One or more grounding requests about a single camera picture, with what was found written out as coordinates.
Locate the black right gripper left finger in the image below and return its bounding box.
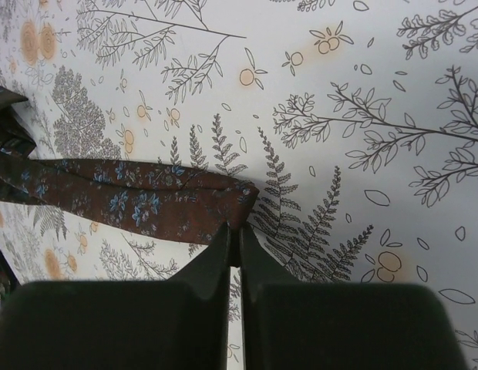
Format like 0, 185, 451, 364
0, 226, 231, 369

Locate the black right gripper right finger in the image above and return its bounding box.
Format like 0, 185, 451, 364
239, 227, 467, 369

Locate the brown blue floral tie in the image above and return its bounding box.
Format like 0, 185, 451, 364
0, 86, 259, 244

